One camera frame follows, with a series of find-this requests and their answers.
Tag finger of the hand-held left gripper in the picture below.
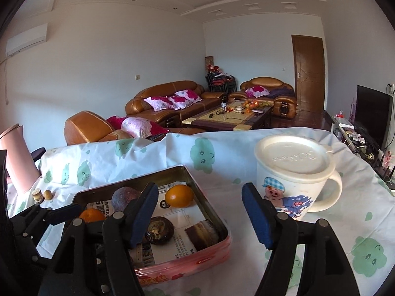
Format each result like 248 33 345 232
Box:
41 204 84 226
12 206 51 238

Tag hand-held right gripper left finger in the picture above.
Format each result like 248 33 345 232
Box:
39 183 159 296

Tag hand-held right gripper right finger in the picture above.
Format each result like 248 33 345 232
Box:
241 183 360 296

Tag small smooth orange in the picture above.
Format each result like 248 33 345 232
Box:
79 209 107 223
164 184 195 208

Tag purple passion fruit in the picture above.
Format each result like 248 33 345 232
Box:
111 186 144 213

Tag pink rectangular tin box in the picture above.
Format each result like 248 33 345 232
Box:
63 165 232 287

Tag newspaper lining sheet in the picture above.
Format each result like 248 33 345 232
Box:
86 183 223 269

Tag white pig-print mug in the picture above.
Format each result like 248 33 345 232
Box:
254 135 343 221

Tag pink electric kettle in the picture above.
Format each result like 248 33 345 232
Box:
0 124 41 192

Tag dark chair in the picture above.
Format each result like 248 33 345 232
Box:
29 148 47 162

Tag white green-print tablecloth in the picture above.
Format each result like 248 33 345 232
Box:
6 126 395 296

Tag pale pink pillow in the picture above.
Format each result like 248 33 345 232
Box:
121 118 169 138

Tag wooden coffee table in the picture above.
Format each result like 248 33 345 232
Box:
182 100 274 131

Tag pink white floral cushion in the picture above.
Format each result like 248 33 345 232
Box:
174 89 203 109
245 86 270 98
143 95 175 111

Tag cluttered television stand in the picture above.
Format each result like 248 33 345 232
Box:
332 115 395 192

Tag purple blanket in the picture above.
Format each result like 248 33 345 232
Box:
270 88 295 99

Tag brown leather three-seat sofa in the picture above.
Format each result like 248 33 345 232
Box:
125 81 229 124

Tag brown leather armchair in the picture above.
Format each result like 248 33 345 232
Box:
228 77 297 118

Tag stacked dark chairs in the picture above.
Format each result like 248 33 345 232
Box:
206 73 237 93

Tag black television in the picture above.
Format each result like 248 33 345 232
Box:
353 85 393 151

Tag brown wooden door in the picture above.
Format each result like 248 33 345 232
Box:
292 35 326 114

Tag tall wooden vase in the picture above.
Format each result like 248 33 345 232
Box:
204 56 214 85

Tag white wall air conditioner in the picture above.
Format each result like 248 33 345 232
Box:
6 23 49 56

